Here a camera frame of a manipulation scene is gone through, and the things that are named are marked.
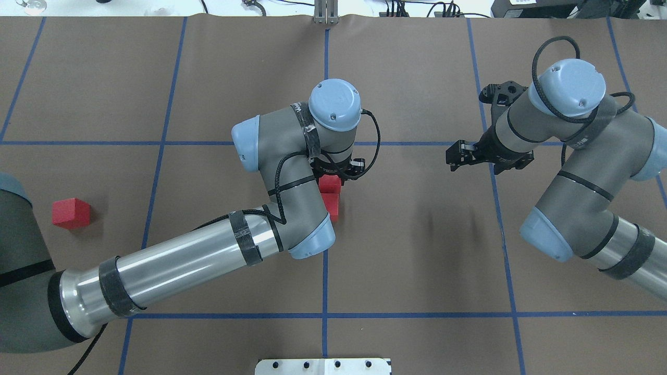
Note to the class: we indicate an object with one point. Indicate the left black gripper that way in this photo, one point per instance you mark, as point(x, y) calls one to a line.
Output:
point(330, 170)

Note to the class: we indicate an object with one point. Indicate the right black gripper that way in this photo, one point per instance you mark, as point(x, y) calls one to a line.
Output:
point(485, 147)

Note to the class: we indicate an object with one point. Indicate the red block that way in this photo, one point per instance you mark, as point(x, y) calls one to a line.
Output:
point(332, 205)
point(330, 184)
point(71, 213)

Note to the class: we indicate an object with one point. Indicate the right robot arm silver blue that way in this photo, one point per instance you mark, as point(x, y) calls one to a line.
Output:
point(569, 101)

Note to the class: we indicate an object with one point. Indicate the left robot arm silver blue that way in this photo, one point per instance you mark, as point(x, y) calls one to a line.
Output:
point(44, 309)

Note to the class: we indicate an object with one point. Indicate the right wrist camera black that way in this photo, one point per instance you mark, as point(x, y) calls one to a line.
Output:
point(503, 94)

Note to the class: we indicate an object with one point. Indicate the aluminium frame post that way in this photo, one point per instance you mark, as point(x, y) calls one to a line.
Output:
point(326, 12)

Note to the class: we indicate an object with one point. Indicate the white central robot pedestal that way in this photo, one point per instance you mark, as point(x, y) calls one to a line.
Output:
point(324, 366)

